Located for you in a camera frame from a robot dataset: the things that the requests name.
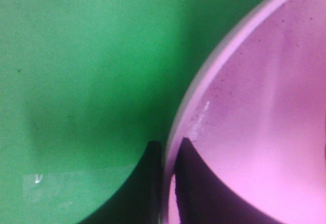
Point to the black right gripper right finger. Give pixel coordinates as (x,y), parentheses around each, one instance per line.
(203,198)

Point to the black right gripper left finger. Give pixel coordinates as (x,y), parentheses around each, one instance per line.
(138,199)

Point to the pink round plate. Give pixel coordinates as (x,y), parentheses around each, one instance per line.
(255,112)

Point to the clear tape patch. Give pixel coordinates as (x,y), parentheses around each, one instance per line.
(64,190)

